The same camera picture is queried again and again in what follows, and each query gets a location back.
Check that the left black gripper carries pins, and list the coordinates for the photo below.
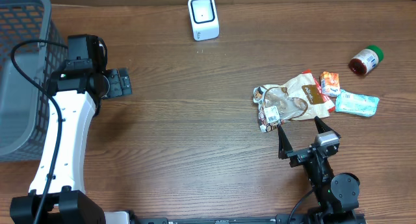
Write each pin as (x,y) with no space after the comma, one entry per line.
(118,82)

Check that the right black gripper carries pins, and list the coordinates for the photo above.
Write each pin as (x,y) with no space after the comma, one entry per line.
(305,153)

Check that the beige dried food bag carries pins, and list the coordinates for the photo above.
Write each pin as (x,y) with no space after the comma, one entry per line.
(279,104)

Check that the orange tissue packet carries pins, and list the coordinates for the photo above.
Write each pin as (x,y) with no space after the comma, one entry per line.
(330,84)

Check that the teal wet wipes packet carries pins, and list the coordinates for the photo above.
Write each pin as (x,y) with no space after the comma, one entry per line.
(357,104)

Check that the green white round container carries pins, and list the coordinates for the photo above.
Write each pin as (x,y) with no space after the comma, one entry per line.
(366,60)

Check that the red snack stick pack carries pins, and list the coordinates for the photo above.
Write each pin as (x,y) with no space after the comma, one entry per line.
(318,103)

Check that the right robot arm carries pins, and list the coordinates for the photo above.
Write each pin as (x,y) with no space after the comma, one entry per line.
(337,195)

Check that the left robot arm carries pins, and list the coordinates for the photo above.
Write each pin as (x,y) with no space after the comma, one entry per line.
(57,192)

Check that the white barcode scanner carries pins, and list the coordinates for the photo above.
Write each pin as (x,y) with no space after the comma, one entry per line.
(204,19)

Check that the grey plastic mesh basket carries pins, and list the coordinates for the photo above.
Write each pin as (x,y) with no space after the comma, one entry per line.
(29,39)

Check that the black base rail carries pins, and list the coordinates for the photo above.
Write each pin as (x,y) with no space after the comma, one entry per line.
(221,220)

